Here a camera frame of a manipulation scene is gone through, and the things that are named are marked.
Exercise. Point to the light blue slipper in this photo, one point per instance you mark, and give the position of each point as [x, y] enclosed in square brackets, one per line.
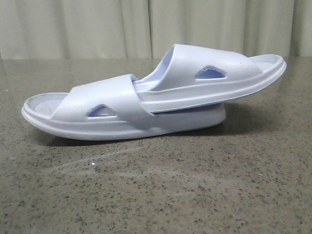
[111, 110]
[191, 76]

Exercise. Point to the pale grey-green curtain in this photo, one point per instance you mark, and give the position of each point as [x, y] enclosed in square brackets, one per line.
[116, 29]

